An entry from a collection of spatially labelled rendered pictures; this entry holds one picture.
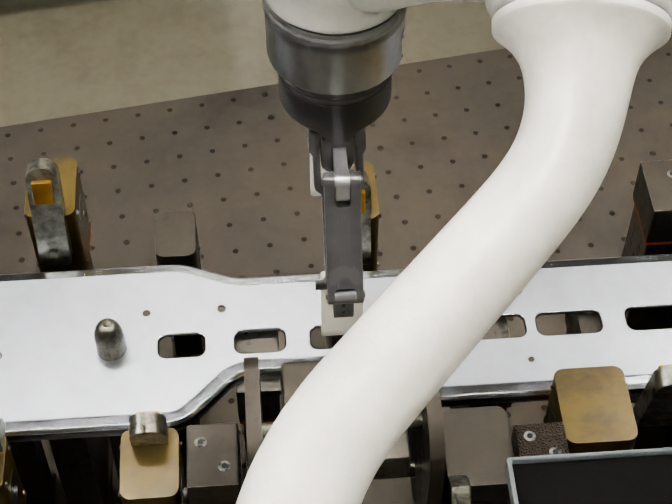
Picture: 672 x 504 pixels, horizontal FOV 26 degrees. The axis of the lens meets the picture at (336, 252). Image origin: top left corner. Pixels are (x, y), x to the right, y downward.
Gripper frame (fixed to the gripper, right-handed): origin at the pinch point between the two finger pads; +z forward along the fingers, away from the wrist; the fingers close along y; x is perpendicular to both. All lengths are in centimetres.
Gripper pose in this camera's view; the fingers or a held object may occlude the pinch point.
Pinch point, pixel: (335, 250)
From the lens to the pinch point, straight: 110.5
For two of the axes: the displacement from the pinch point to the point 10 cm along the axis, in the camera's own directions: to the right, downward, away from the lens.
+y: -0.7, -7.8, 6.2
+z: 0.0, 6.3, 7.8
